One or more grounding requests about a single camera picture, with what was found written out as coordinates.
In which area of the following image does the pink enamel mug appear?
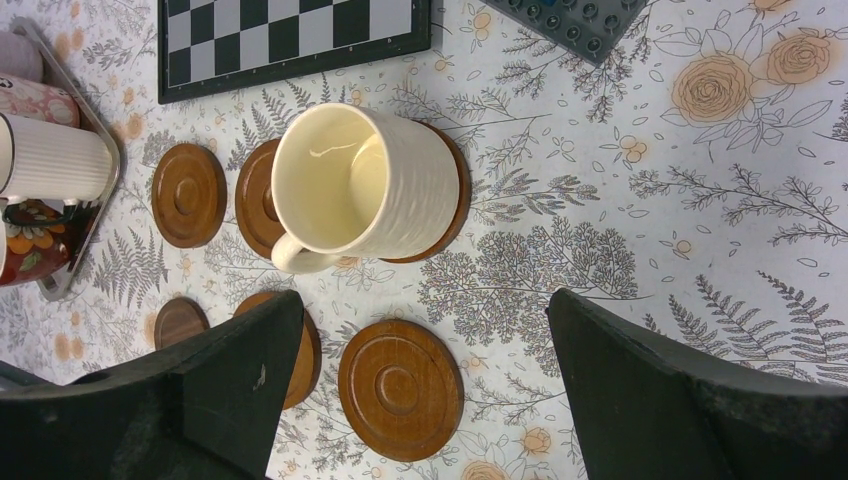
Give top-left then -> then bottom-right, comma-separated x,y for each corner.
1,74 -> 80,128

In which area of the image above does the black white chessboard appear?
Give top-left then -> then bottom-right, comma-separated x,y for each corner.
157,0 -> 432,104

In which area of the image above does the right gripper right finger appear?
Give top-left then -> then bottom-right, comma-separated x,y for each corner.
547,289 -> 847,479

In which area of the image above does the grey lego baseplate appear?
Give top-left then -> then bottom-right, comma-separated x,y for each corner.
486,0 -> 648,66

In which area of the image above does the floral tablecloth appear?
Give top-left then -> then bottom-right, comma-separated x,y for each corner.
1,1 -> 847,479

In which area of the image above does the white red bowl cup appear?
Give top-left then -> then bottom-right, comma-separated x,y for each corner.
1,200 -> 73,286

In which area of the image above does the white black-rimmed enamel mug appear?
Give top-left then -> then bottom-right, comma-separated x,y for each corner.
1,114 -> 110,204

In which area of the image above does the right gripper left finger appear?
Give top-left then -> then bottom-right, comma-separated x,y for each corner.
1,290 -> 304,479

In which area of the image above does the metal serving tray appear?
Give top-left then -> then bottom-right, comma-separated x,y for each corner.
11,17 -> 124,302

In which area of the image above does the lavender ceramic mug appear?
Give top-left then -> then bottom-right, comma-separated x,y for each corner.
0,31 -> 44,83

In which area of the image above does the dark walnut coaster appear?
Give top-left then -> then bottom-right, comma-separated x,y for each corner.
154,297 -> 210,350

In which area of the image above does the cream yellow mug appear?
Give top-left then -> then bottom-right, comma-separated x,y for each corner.
271,103 -> 456,274

